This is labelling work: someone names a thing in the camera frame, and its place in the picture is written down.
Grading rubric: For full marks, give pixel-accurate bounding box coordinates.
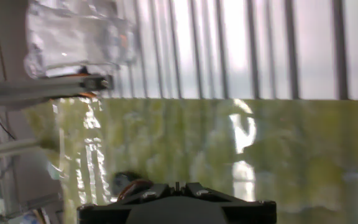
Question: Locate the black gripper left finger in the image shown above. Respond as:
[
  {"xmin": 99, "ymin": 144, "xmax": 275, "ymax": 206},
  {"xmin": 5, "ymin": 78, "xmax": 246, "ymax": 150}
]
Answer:
[{"xmin": 76, "ymin": 183, "xmax": 177, "ymax": 224}]

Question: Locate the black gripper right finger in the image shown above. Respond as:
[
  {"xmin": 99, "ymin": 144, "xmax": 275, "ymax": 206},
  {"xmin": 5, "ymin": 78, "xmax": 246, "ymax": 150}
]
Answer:
[{"xmin": 180, "ymin": 182, "xmax": 277, "ymax": 224}]

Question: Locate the clear water bottle blue cap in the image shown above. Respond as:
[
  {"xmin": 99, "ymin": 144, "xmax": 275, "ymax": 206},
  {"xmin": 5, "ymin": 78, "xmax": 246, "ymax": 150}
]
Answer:
[{"xmin": 24, "ymin": 0, "xmax": 140, "ymax": 79}]

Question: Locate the aluminium frame beam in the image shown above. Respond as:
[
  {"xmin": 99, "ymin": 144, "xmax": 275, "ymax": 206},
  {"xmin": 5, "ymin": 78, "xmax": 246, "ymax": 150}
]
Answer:
[{"xmin": 0, "ymin": 138, "xmax": 59, "ymax": 160}]

